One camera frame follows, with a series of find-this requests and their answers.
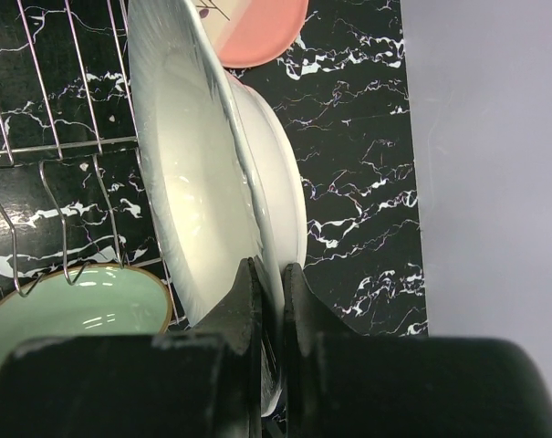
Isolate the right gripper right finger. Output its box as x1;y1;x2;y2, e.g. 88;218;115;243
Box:
284;264;552;437

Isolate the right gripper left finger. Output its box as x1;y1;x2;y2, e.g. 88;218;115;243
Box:
0;259;262;437

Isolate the pale green bowl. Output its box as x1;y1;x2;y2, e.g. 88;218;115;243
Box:
0;264;172;368

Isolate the white grey rimmed plate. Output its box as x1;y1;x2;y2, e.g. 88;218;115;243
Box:
127;1;307;415

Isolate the pink cream floral plate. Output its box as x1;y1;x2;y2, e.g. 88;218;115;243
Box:
193;0;309;68

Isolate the metal wire dish rack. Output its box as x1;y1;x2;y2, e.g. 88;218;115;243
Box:
0;1;171;299

